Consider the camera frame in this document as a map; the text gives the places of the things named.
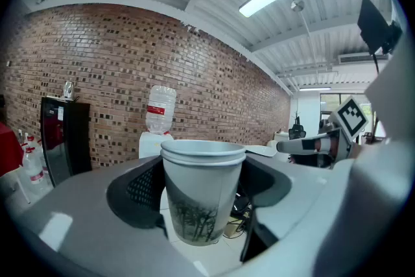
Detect black office chair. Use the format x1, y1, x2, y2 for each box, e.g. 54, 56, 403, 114
287, 115, 307, 141

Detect small cardboard box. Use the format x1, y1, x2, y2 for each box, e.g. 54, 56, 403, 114
222, 216, 248, 239

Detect red tablecloth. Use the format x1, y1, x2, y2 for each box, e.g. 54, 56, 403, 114
0, 121, 25, 178

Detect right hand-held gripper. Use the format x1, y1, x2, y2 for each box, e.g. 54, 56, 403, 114
276, 95, 371, 169

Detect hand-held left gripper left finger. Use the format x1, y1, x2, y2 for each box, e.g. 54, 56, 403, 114
5, 154, 208, 277

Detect shiny metal kettle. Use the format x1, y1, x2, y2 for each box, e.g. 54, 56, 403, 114
62, 80, 77, 99

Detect black panel on stand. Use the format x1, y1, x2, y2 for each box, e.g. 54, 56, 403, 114
357, 0, 404, 75

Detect black fridge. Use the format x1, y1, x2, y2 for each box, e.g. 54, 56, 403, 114
40, 96, 92, 188

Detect window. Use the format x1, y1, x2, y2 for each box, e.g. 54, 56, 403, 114
320, 93, 374, 127

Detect white air conditioner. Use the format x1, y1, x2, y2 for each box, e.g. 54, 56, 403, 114
337, 53, 390, 65

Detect white desk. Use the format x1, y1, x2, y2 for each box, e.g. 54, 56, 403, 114
245, 144, 291, 162

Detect large clear water jug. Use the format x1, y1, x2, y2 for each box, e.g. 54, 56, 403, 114
145, 84, 178, 136

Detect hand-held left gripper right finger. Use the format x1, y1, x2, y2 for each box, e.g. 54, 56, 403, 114
220, 147, 361, 277

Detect white plastic bag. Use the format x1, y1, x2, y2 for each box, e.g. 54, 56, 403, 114
138, 130, 175, 160

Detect black floor cables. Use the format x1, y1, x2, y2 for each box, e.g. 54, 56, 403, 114
226, 184, 253, 239

